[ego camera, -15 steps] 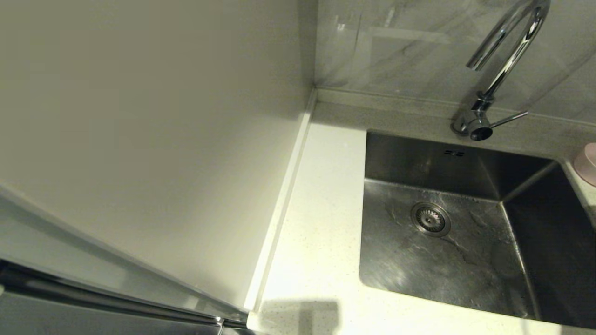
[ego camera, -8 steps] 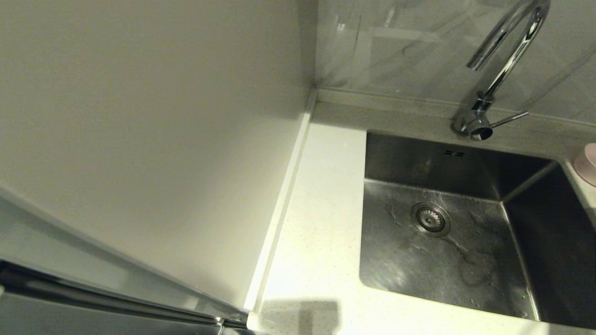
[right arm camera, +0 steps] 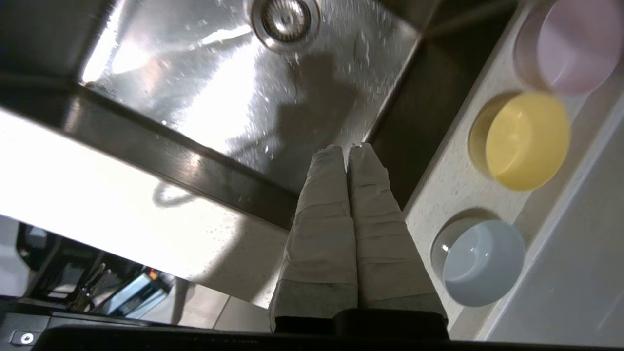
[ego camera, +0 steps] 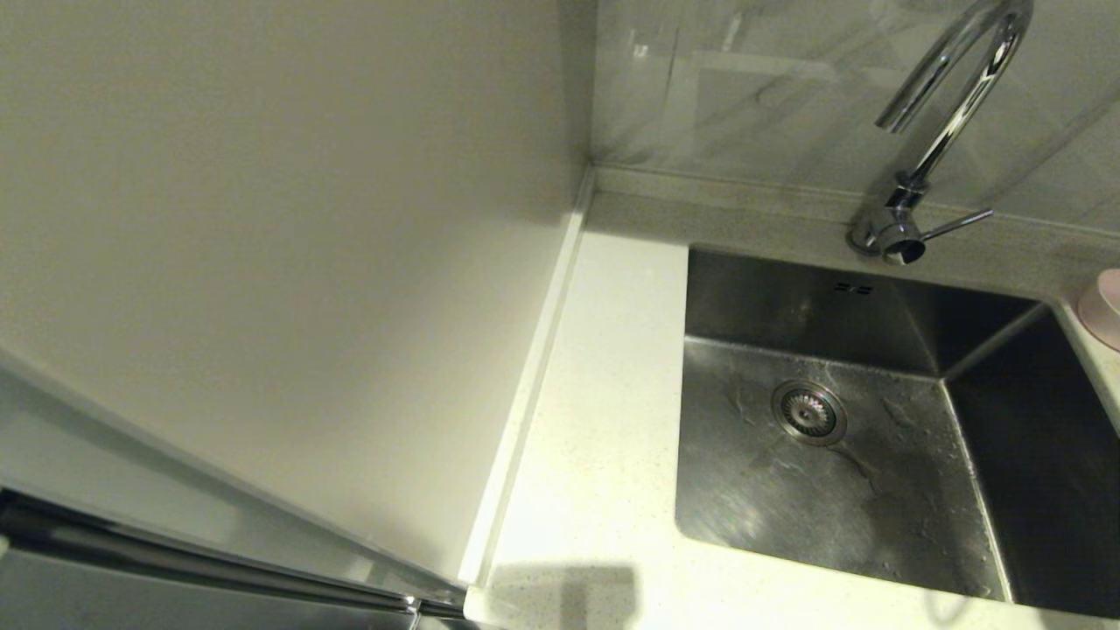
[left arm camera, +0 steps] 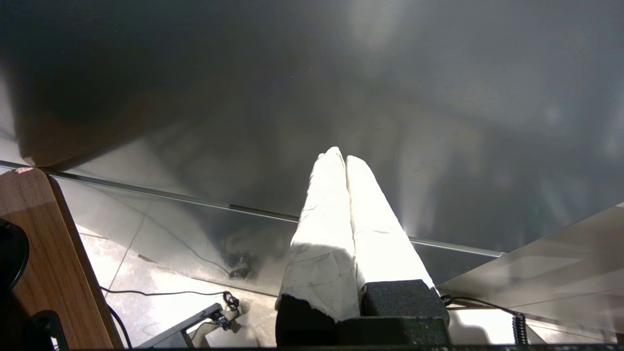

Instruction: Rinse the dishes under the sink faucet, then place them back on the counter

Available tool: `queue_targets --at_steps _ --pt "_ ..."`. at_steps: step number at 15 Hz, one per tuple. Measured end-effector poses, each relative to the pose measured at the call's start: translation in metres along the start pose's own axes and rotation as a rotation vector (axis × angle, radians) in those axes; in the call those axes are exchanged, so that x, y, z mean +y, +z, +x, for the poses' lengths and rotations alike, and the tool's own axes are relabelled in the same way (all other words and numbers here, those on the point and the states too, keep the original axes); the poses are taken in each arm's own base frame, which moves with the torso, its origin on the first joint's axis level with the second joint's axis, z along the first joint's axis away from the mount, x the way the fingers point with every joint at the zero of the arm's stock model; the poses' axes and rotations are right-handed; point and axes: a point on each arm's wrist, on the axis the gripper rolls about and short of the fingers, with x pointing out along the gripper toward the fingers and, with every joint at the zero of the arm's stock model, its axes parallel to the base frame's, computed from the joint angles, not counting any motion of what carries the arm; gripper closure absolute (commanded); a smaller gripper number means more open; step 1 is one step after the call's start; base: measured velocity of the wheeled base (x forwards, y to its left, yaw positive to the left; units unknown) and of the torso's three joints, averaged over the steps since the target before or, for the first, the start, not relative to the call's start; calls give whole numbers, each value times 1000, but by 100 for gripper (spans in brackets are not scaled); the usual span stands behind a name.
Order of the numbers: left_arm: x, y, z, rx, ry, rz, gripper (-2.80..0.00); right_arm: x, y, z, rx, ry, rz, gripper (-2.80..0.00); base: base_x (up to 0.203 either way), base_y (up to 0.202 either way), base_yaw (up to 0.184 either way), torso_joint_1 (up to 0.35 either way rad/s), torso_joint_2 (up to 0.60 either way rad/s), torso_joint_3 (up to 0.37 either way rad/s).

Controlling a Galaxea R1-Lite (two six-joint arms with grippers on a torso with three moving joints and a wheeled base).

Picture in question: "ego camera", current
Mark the stainless steel sink basin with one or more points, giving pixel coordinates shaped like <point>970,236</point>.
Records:
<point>787,516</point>

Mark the stainless steel appliance door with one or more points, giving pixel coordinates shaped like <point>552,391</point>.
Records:
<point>175,608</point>

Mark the chrome gooseneck faucet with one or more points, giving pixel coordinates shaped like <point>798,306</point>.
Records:
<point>892,229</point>

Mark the round metal sink drain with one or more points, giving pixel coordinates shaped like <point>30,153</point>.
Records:
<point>809,411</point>

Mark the tall white cabinet side panel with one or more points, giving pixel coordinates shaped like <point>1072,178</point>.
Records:
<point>262,219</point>

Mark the pink bowl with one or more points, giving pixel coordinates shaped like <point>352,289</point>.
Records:
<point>1104,306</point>

